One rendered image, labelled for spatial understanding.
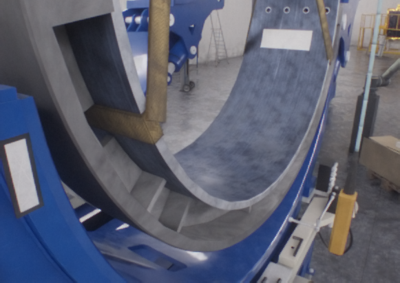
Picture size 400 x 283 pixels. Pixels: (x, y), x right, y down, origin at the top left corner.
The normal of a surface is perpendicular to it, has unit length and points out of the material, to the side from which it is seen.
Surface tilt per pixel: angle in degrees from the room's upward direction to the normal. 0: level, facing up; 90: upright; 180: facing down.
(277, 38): 75
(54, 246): 90
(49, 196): 90
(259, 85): 45
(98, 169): 90
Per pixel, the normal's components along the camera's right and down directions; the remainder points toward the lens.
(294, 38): -0.55, 0.03
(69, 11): 0.82, 0.19
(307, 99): -0.40, -0.47
